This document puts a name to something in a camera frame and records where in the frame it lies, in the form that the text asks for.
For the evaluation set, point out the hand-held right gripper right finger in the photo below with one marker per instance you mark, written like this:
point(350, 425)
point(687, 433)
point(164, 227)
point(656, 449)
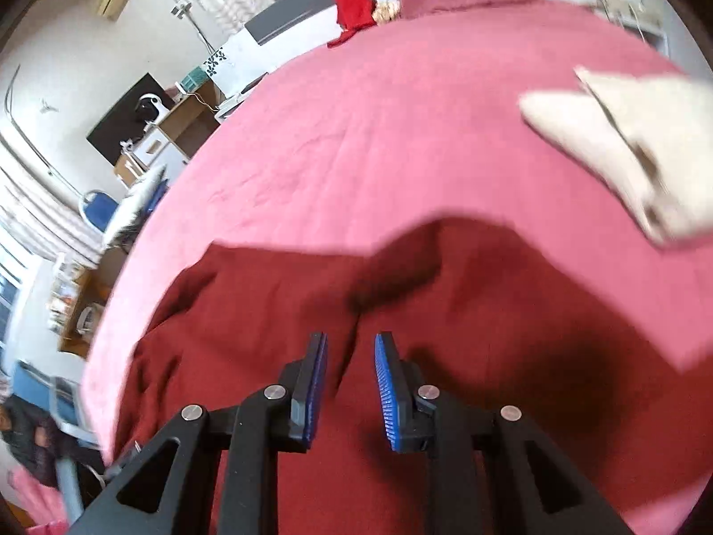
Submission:
point(387, 395)

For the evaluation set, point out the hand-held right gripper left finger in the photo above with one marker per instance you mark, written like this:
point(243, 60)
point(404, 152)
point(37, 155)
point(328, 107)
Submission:
point(318, 379)

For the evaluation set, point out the dark red sweater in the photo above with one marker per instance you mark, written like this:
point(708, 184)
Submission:
point(267, 301)

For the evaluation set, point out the wooden side table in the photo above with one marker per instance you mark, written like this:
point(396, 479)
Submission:
point(83, 290)

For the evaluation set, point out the pink fleece bed blanket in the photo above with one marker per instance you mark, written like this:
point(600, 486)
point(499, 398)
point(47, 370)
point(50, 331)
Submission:
point(390, 122)

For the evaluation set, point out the blue grey furniture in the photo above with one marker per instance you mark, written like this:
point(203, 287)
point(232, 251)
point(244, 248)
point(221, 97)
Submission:
point(69, 485)

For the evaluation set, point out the blue chair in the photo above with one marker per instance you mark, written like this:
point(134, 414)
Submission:
point(100, 212)

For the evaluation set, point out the wooden desk with drawers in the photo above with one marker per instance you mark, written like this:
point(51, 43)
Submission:
point(184, 122)

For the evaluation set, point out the pink cloth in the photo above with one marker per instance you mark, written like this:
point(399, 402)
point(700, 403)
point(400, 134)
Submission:
point(39, 504)

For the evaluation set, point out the barred window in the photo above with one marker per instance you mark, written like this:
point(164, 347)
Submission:
point(8, 295)

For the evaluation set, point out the black television screen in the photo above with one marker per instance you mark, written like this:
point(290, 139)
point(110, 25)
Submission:
point(117, 128)

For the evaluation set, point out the white round device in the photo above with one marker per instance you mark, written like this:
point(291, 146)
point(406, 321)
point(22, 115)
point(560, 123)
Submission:
point(153, 101)

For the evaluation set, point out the green drawer organizer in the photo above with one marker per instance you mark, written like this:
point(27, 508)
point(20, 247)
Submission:
point(195, 79)

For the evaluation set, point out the patterned window curtain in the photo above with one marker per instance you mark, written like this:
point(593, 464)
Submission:
point(33, 217)

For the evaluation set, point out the cream knitted sweater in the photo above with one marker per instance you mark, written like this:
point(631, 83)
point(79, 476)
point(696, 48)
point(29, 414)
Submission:
point(613, 122)

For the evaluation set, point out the grey and white headboard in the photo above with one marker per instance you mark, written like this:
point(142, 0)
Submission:
point(289, 16)

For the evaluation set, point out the beige fluffy item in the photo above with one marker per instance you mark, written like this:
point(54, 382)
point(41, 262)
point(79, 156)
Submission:
point(386, 11)

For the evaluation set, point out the cluttered bedside table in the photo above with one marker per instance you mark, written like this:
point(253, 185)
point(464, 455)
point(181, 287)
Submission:
point(624, 11)

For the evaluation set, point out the white wall pipe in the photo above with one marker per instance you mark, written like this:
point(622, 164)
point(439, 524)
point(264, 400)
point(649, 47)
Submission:
point(33, 147)

